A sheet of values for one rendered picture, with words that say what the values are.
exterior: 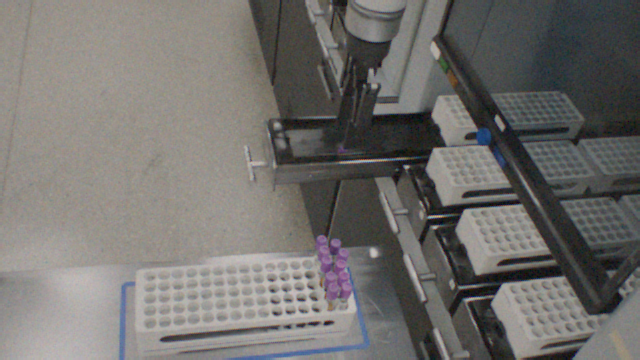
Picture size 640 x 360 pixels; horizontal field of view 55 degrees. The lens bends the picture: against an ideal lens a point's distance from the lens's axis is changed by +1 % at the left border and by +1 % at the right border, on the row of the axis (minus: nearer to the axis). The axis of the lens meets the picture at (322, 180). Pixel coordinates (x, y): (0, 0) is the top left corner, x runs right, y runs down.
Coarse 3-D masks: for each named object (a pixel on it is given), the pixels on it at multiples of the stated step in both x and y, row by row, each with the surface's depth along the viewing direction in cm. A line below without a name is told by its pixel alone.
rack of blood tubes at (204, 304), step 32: (160, 288) 85; (192, 288) 86; (224, 288) 85; (256, 288) 87; (288, 288) 88; (320, 288) 88; (160, 320) 81; (192, 320) 83; (224, 320) 83; (256, 320) 83; (288, 320) 84; (320, 320) 86; (160, 352) 83
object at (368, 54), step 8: (352, 40) 99; (360, 40) 98; (352, 48) 99; (360, 48) 98; (368, 48) 98; (376, 48) 98; (384, 48) 99; (352, 56) 100; (360, 56) 99; (368, 56) 99; (376, 56) 99; (384, 56) 100; (360, 64) 103; (368, 64) 100; (376, 64) 101; (360, 72) 103; (368, 72) 101; (376, 72) 101; (360, 80) 104
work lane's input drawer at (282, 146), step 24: (264, 120) 123; (288, 120) 123; (312, 120) 124; (384, 120) 129; (408, 120) 130; (432, 120) 129; (264, 144) 125; (288, 144) 117; (312, 144) 120; (336, 144) 121; (360, 144) 122; (384, 144) 123; (408, 144) 124; (432, 144) 126; (288, 168) 115; (312, 168) 117; (336, 168) 118; (360, 168) 120; (384, 168) 122
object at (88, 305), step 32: (224, 256) 97; (256, 256) 98; (288, 256) 99; (352, 256) 100; (384, 256) 101; (0, 288) 88; (32, 288) 88; (64, 288) 89; (96, 288) 90; (128, 288) 90; (352, 288) 96; (384, 288) 97; (0, 320) 84; (32, 320) 85; (64, 320) 86; (96, 320) 86; (128, 320) 87; (352, 320) 92; (384, 320) 93; (0, 352) 81; (32, 352) 82; (64, 352) 82; (96, 352) 83; (128, 352) 84; (192, 352) 85; (224, 352) 86; (256, 352) 86; (288, 352) 87; (320, 352) 88; (352, 352) 88; (384, 352) 89
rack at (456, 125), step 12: (444, 96) 127; (456, 96) 128; (444, 108) 124; (456, 108) 125; (444, 120) 124; (456, 120) 122; (468, 120) 123; (444, 132) 125; (456, 132) 121; (468, 132) 129; (456, 144) 124
